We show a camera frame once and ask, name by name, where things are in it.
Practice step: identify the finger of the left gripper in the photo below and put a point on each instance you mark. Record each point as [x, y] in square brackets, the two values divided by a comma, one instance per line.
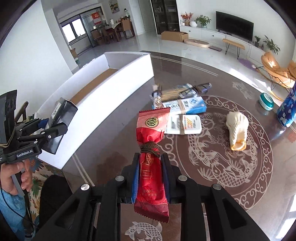
[53, 132]
[35, 124]

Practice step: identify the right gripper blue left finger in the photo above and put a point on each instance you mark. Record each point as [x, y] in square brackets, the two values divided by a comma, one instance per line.
[121, 189]

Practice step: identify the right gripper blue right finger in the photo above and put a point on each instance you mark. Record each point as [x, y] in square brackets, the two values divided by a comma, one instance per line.
[180, 189]

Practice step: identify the black printed box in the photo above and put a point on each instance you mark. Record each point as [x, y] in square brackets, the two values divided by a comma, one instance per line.
[63, 112]

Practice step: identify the red snack packet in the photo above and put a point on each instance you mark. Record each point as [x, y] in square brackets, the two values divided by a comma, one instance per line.
[151, 198]

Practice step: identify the white sunscreen bottle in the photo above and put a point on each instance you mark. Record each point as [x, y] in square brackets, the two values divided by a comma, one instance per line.
[182, 124]

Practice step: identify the blue white medicine box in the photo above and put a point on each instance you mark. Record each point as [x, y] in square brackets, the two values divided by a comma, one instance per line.
[193, 105]

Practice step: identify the cream knit glove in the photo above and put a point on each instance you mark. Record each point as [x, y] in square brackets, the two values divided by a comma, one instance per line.
[237, 124]

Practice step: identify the small glass perfume bottle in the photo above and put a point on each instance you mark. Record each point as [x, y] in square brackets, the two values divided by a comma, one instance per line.
[157, 96]

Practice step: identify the chopsticks bundle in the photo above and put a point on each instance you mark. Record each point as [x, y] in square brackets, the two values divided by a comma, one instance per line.
[179, 92]

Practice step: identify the black frame eyeglasses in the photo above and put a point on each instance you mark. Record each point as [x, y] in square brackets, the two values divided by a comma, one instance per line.
[202, 88]

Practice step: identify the large white cardboard box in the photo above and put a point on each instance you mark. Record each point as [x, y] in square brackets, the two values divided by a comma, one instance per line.
[122, 73]

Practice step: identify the dining table with chairs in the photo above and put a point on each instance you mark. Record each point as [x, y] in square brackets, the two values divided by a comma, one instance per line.
[105, 35]

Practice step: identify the teal round tin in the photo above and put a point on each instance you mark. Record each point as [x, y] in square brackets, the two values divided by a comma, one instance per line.
[266, 101]

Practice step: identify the blue patterned tall bottle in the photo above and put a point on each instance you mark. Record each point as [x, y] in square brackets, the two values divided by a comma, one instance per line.
[286, 112]

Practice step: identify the round floor cushion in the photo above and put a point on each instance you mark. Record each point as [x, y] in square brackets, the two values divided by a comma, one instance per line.
[197, 43]

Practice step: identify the brown cardboard box on floor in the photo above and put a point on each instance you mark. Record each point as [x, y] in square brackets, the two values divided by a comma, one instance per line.
[174, 36]

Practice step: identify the orange lounge chair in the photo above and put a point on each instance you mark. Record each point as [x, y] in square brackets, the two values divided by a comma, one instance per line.
[278, 76]

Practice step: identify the black glass display cabinet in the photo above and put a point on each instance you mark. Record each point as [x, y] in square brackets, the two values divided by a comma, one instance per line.
[165, 15]

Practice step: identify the red flower vase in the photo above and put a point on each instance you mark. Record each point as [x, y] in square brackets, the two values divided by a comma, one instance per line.
[186, 17]

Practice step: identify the leafy plant by tv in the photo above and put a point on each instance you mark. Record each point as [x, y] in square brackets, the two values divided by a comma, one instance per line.
[271, 45]

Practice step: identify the green potted plant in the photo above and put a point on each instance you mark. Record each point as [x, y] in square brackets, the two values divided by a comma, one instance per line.
[203, 20]

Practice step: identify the black flat television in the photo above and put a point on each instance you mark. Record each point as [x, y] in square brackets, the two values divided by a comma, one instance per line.
[234, 25]

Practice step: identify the wall painting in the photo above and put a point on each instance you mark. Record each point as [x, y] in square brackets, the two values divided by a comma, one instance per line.
[113, 4]

